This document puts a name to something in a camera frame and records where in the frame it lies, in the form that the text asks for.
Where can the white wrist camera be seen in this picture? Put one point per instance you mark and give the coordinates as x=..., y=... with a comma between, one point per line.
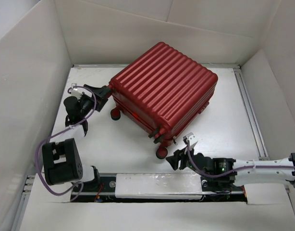
x=190, y=140
x=73, y=91

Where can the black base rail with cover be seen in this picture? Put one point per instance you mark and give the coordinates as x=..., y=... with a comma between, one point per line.
x=154, y=188

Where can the red hard-shell suitcase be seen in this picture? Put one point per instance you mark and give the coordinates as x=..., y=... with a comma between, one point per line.
x=162, y=91

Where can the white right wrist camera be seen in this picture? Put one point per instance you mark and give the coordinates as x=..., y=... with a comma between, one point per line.
x=190, y=140

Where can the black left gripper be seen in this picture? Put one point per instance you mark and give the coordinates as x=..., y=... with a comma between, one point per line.
x=100, y=93

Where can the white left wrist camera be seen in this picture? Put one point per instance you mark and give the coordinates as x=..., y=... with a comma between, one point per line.
x=73, y=91

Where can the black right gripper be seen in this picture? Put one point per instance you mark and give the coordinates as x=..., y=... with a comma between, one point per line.
x=178, y=155

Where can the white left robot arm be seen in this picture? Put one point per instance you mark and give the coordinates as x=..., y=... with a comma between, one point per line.
x=61, y=158

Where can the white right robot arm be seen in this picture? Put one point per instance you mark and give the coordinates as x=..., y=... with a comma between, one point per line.
x=224, y=174

